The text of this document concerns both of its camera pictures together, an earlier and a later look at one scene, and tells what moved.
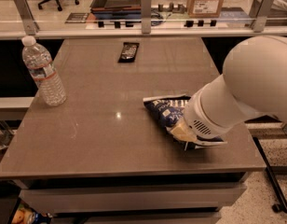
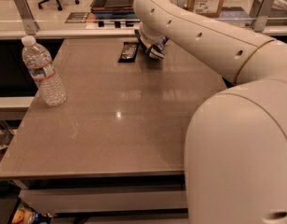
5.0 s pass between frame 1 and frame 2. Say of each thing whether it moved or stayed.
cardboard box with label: stayed
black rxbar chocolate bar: stayed
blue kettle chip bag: moved
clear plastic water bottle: stayed
